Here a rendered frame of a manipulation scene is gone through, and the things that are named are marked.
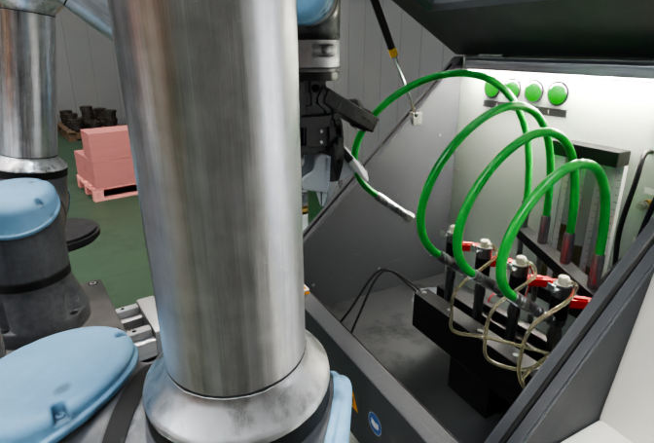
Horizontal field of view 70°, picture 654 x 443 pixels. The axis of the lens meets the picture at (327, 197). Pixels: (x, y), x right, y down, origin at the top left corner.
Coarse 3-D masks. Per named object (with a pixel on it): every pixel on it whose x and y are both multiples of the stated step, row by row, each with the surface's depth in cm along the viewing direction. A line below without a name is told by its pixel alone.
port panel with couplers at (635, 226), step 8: (648, 144) 83; (648, 160) 84; (648, 168) 84; (640, 176) 85; (648, 176) 84; (640, 184) 86; (648, 184) 84; (640, 192) 86; (648, 192) 84; (640, 200) 86; (648, 200) 84; (640, 208) 83; (640, 216) 86; (632, 224) 88; (640, 224) 87; (632, 232) 88; (632, 240) 88
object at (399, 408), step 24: (312, 312) 96; (336, 336) 88; (336, 360) 87; (360, 360) 81; (360, 384) 80; (384, 384) 76; (360, 408) 81; (384, 408) 74; (408, 408) 71; (360, 432) 83; (384, 432) 75; (408, 432) 68; (432, 432) 66
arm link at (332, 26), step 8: (336, 8) 62; (336, 16) 64; (320, 24) 63; (328, 24) 64; (336, 24) 65; (304, 32) 64; (312, 32) 63; (320, 32) 63; (328, 32) 64; (336, 32) 65
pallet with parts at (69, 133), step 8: (64, 112) 838; (72, 112) 853; (88, 112) 815; (96, 112) 851; (104, 112) 793; (112, 112) 794; (64, 120) 822; (72, 120) 763; (80, 120) 770; (88, 120) 812; (96, 120) 810; (104, 120) 835; (112, 120) 797; (64, 128) 797; (72, 128) 770; (80, 128) 772; (88, 128) 788; (64, 136) 795; (72, 136) 766; (80, 136) 773
